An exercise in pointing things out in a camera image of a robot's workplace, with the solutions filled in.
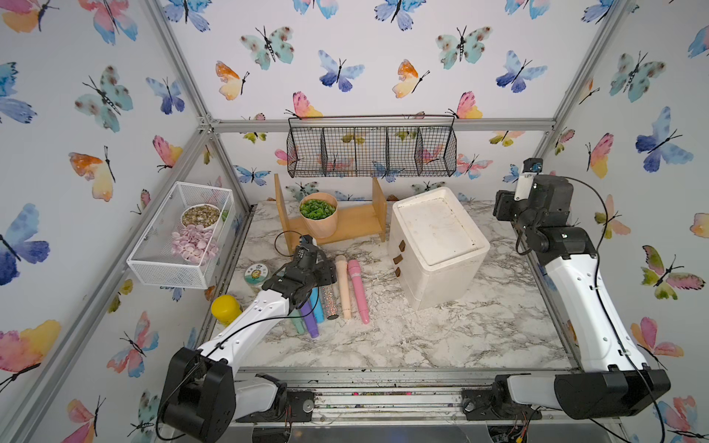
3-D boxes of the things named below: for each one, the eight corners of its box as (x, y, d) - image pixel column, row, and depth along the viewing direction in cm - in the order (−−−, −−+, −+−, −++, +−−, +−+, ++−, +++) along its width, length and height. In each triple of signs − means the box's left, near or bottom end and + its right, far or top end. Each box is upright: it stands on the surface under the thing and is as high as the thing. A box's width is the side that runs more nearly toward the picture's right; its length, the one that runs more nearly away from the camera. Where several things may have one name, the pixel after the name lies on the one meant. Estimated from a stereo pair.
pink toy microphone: (362, 324, 90) (362, 321, 88) (346, 265, 105) (346, 260, 103) (375, 321, 91) (375, 317, 89) (357, 262, 106) (357, 258, 103)
